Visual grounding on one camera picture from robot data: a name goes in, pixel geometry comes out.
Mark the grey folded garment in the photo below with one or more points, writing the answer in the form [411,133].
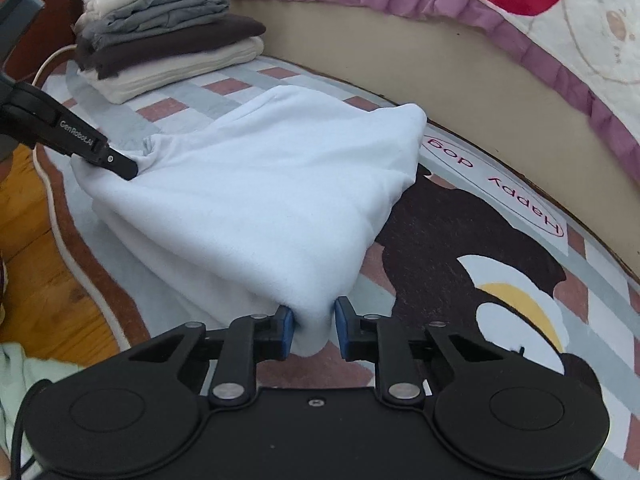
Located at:
[165,12]

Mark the checked round rug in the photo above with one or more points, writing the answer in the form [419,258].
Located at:
[200,100]

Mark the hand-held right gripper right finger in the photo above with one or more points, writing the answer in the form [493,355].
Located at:
[342,330]

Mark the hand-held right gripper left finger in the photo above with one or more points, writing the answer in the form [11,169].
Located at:
[286,332]

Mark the white T-shirt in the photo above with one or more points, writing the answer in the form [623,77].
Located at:
[260,200]

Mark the red-brown wooden drawer cabinet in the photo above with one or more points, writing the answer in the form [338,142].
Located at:
[50,35]

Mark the dark brown folded garment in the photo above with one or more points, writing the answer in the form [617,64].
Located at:
[190,40]

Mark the pale green cloth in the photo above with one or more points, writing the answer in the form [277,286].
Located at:
[20,385]

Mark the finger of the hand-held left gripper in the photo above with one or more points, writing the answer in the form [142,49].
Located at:
[65,130]

